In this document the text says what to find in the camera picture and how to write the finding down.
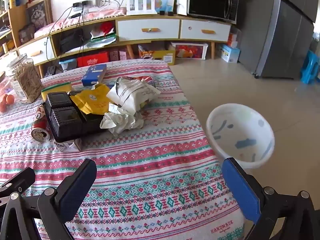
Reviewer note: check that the pink perforated box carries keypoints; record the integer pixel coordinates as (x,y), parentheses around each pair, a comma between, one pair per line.
(123,54)
(113,55)

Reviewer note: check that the orange cartoon snack bag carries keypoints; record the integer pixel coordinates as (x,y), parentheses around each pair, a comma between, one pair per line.
(145,52)

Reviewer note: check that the blue plastic stool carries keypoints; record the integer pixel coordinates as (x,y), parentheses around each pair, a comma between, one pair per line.
(310,67)

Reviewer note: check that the white paper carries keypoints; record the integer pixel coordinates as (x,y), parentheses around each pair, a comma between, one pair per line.
(120,123)

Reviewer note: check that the black plastic tray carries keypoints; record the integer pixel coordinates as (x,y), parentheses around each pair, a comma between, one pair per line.
(62,120)

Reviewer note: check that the yellow cardboard box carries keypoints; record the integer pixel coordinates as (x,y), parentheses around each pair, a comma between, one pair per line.
(163,57)

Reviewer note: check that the framed animal picture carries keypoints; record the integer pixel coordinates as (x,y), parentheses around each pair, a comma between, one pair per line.
(38,15)

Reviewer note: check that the black microwave oven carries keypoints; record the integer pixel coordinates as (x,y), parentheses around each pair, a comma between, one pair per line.
(212,3)

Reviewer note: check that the yellow green sponge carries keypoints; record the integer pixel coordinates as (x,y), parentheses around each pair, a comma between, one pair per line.
(53,91)

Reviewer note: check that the orange and white box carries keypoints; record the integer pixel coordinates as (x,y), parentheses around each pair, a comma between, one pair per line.
(234,38)

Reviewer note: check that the blue plastic bin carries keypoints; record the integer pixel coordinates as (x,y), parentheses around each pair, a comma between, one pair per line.
(67,64)

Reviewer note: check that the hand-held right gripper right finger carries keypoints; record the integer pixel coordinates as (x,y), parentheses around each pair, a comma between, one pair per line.
(240,190)

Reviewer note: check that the patterned woven tablecloth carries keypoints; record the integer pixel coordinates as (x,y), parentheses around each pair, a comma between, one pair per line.
(150,167)

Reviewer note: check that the black bag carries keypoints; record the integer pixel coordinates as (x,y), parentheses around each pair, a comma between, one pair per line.
(71,41)

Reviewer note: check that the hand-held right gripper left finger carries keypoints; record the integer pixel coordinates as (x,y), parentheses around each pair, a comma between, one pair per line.
(77,187)

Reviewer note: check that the white slatted rack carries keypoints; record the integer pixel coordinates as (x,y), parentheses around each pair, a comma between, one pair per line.
(141,11)

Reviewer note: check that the small white cardboard box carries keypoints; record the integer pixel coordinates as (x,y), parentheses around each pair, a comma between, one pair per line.
(67,146)

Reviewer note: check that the red cloth item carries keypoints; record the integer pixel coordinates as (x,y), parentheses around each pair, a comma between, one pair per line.
(106,27)

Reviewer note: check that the white drawer beside shelf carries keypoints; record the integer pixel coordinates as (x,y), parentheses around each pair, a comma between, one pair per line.
(36,48)

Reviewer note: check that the grey refrigerator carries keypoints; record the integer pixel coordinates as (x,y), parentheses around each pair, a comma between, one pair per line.
(287,37)

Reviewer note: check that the pink cabinet runner cloth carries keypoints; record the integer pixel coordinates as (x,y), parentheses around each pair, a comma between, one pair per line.
(100,13)

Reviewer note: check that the blue and white box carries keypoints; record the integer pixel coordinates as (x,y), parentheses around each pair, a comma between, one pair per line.
(230,53)

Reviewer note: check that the wooden shelf unit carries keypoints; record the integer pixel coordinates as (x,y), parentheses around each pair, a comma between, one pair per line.
(13,22)

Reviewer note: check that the white box with red picture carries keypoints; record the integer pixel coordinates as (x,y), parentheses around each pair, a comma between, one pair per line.
(191,50)

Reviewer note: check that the white paper bag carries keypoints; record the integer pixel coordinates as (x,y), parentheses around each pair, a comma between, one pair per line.
(181,0)

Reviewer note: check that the white drawer beside microwave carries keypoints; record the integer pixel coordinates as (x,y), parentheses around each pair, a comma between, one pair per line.
(205,36)

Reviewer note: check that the flat red box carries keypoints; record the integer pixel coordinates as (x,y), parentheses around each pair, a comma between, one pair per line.
(92,60)

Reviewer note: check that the wooden cabinet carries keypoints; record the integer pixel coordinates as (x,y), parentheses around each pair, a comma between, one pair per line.
(130,52)

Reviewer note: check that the white printed snack bag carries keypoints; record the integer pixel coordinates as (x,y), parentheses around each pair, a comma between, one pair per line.
(132,92)

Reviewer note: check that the yellow snack packet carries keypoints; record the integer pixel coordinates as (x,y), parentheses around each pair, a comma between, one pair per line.
(93,101)

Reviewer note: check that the red drink can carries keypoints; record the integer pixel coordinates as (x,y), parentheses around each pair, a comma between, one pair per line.
(40,125)

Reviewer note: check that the wide white cabinet drawer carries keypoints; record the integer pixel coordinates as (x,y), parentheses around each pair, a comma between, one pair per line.
(148,33)

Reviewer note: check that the blue dotted carton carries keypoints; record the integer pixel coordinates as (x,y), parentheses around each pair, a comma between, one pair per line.
(93,75)

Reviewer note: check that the white and green bag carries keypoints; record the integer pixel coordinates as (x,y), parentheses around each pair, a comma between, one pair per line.
(100,41)

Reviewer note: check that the clear jar of seeds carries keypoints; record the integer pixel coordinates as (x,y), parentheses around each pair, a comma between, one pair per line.
(27,80)

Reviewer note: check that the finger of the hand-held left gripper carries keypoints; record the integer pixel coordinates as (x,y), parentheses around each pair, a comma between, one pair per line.
(17,178)

